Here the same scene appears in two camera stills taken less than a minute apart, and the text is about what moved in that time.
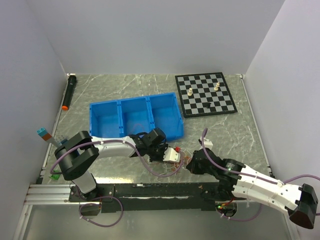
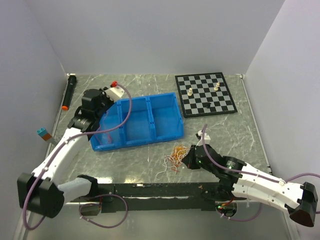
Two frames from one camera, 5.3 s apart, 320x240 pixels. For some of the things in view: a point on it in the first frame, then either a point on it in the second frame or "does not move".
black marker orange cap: [72, 82] does not move
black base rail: [118, 197] does not move
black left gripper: [163, 146] → [105, 96]
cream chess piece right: [216, 88] does not move
